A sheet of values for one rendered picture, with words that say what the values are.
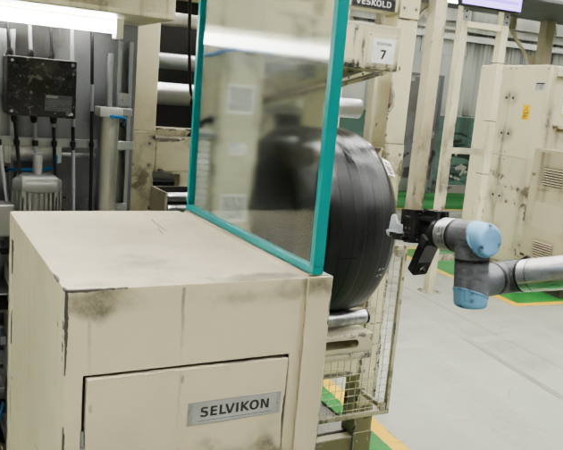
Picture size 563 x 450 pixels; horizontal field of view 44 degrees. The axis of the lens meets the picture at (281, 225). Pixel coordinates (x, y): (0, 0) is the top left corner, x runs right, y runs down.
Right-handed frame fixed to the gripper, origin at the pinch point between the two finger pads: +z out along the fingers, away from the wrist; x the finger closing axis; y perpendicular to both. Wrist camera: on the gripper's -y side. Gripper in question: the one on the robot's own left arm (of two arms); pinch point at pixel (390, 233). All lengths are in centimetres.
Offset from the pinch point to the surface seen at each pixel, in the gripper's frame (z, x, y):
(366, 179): 11.5, 0.1, 13.8
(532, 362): 164, -240, -102
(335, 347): 24.9, -0.6, -36.1
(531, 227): 308, -390, -31
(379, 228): 8.2, -2.4, 0.7
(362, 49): 48, -21, 55
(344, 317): 23.2, -2.3, -26.8
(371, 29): 47, -24, 62
